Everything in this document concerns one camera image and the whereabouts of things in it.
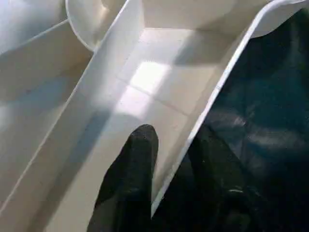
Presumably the white plastic table top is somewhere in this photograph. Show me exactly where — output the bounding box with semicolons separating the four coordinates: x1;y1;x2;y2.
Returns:
0;0;309;232

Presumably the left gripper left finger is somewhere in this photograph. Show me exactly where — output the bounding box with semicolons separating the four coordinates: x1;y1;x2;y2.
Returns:
86;124;159;232

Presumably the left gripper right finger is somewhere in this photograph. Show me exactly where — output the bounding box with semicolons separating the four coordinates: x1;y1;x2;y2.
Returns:
169;126;278;232

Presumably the black work mat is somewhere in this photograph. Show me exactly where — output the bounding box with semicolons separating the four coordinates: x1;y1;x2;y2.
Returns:
151;4;309;232

